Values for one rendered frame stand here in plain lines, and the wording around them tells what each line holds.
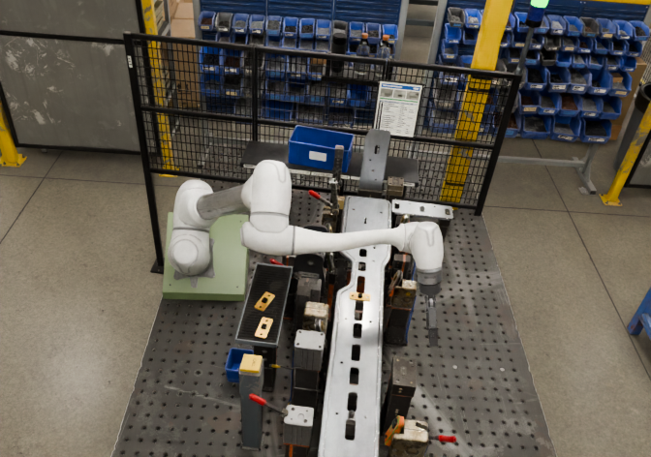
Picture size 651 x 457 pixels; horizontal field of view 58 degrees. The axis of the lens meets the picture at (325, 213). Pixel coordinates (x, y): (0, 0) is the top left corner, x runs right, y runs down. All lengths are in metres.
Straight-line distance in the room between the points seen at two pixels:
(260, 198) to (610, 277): 2.99
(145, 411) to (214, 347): 0.37
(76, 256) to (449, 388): 2.59
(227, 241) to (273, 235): 0.76
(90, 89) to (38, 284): 1.43
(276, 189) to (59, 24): 2.73
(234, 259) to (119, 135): 2.23
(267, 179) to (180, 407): 0.95
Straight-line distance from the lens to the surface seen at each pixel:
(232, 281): 2.70
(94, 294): 3.86
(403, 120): 3.02
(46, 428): 3.35
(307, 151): 2.93
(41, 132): 4.92
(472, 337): 2.73
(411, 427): 1.96
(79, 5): 4.31
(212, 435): 2.33
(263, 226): 1.98
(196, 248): 2.46
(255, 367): 1.92
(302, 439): 1.99
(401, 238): 2.18
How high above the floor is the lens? 2.70
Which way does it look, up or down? 38 degrees down
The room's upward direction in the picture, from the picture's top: 5 degrees clockwise
